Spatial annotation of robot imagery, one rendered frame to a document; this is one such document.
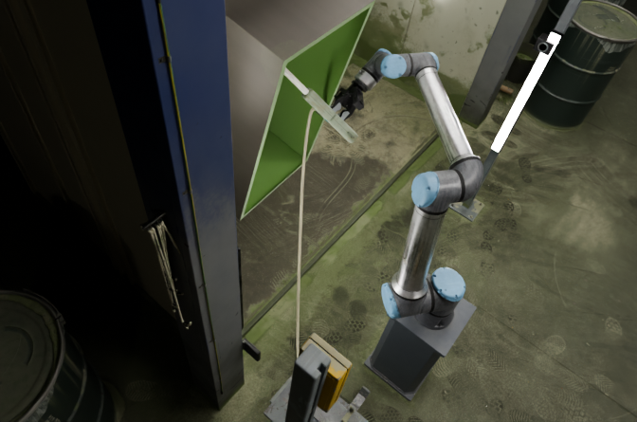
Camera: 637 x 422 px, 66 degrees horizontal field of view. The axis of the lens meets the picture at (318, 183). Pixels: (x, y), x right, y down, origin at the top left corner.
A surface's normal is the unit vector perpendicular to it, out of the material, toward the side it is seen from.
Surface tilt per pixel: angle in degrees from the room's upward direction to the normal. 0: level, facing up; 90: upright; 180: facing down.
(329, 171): 0
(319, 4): 12
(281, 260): 0
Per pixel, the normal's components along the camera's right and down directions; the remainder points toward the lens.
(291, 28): 0.25, -0.53
